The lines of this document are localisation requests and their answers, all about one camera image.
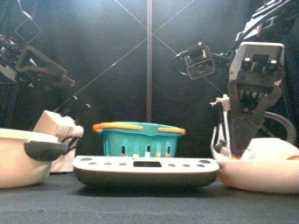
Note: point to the grey curved hoop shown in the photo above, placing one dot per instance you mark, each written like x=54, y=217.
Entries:
x=286, y=124

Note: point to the white grey toy scale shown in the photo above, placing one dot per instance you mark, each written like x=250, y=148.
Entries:
x=146, y=172

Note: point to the white bowl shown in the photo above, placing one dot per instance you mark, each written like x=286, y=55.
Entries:
x=261, y=178

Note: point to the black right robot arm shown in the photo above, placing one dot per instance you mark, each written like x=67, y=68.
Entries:
x=269, y=17

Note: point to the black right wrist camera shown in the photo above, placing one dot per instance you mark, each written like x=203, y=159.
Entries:
x=199, y=62

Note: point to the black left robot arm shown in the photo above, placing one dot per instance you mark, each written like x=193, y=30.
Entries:
x=4, y=96

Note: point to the small orange toy food piece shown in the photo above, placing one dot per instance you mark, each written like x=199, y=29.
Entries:
x=234, y=158

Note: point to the white dome lid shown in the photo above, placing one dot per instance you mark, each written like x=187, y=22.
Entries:
x=273, y=148

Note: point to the grey vertical frame pole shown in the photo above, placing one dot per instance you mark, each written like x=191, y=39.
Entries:
x=149, y=58

